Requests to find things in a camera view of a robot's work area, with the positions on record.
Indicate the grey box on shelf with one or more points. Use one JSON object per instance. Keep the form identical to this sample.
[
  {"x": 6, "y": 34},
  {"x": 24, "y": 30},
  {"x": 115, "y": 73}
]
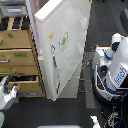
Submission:
[{"x": 13, "y": 11}]

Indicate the white and blue fetch robot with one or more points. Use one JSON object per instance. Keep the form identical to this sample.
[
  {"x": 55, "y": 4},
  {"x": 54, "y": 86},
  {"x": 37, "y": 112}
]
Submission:
[{"x": 110, "y": 66}]

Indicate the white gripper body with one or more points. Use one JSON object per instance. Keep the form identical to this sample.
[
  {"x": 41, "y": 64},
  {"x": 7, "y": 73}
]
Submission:
[{"x": 8, "y": 99}]

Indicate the green android sticker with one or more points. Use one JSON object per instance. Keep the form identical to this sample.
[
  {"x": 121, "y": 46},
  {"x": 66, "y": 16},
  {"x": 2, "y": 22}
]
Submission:
[{"x": 63, "y": 42}]

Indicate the white fridge body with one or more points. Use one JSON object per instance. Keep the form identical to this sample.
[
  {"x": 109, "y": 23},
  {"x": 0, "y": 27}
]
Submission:
[{"x": 75, "y": 83}]

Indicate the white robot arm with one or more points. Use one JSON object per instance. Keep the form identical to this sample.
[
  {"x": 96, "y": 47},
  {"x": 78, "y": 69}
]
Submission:
[{"x": 2, "y": 106}]

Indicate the wooden drawer cabinet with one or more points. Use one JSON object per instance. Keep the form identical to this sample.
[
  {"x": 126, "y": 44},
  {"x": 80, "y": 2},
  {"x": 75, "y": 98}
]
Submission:
[{"x": 18, "y": 56}]

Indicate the white fridge door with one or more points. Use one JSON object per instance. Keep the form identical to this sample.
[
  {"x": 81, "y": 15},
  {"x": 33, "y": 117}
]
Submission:
[{"x": 63, "y": 50}]

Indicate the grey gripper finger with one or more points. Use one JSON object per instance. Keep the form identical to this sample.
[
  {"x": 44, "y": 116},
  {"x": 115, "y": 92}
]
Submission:
[
  {"x": 14, "y": 91},
  {"x": 5, "y": 81}
]

